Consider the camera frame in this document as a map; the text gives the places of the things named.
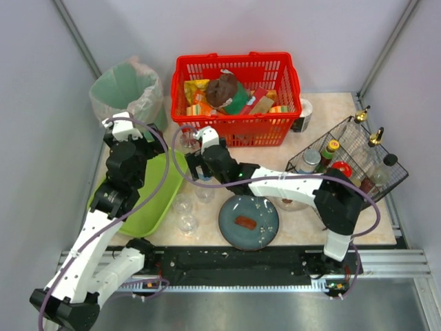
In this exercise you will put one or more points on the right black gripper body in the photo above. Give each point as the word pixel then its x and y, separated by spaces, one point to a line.
pixel 193 165

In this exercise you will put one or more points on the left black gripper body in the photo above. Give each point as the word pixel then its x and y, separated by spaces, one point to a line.
pixel 151 145

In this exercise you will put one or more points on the silver lid jar blue label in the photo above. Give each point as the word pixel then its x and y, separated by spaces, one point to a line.
pixel 203 177

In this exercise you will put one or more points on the tall clear jar foil lid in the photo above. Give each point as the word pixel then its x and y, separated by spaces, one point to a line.
pixel 187 142

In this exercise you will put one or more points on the brown meat piece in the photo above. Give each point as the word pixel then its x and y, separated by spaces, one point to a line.
pixel 245 222

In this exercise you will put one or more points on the blue ceramic plate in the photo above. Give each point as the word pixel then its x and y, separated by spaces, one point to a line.
pixel 261 210

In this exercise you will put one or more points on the yellow cap sauce bottle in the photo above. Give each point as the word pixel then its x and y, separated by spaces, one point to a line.
pixel 327 155

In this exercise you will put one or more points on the red lid sauce jar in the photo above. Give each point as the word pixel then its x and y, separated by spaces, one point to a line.
pixel 344 167

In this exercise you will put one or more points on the clear bottle with gold pourer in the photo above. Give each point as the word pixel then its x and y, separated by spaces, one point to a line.
pixel 354 128

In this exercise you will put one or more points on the dark vinegar bottle black cap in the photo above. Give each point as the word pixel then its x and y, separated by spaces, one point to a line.
pixel 380 173

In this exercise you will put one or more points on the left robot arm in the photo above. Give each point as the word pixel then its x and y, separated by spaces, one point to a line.
pixel 76 294

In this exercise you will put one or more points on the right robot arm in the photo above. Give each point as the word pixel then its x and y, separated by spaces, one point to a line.
pixel 333 195

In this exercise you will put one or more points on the striped sponge left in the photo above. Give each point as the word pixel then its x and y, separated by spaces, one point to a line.
pixel 194 110

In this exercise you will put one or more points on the striped sponge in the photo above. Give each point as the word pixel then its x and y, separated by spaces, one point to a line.
pixel 279 109
pixel 194 110

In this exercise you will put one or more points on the green snack bag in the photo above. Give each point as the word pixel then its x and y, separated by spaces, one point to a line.
pixel 238 101

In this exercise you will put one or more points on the green bin with plastic liner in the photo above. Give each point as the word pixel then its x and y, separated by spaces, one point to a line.
pixel 130 86

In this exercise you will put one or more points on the orange snack packet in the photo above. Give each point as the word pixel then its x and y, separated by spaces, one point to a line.
pixel 199 98

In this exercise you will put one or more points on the red plastic shopping basket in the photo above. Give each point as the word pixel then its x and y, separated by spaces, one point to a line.
pixel 273 71

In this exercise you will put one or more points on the brown paper bag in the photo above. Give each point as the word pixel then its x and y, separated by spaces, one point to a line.
pixel 221 91

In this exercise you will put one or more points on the yellow snack packet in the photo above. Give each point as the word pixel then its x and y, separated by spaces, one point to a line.
pixel 190 87

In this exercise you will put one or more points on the striped sponge right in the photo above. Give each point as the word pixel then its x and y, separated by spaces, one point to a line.
pixel 279 109

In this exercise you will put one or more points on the red carton box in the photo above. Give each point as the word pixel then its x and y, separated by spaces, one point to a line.
pixel 256 96

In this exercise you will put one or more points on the clear glass oval dish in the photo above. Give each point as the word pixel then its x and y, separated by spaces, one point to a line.
pixel 292 207

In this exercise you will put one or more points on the white paper cup roll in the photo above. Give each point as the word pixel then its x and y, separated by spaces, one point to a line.
pixel 301 123

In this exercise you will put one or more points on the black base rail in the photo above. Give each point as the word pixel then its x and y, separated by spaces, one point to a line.
pixel 193 268

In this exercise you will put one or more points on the black wire rack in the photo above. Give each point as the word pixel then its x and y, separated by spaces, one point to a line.
pixel 355 156

